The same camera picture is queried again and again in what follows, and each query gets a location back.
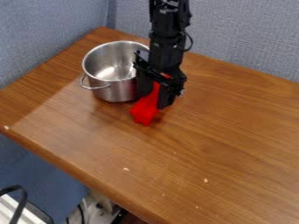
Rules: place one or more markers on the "stainless steel pot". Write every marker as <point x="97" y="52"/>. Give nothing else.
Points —
<point x="108" y="71"/>

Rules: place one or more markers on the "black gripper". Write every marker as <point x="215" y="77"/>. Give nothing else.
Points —
<point x="159" y="65"/>

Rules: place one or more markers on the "white equipment under table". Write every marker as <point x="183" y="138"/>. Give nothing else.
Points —
<point x="96" y="210"/>

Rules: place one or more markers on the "white ribbed device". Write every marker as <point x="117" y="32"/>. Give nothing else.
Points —
<point x="15" y="215"/>

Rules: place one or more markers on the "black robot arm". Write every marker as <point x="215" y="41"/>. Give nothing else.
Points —
<point x="169" y="17"/>

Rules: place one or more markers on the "red plastic block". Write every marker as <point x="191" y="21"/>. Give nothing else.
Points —
<point x="144" y="108"/>

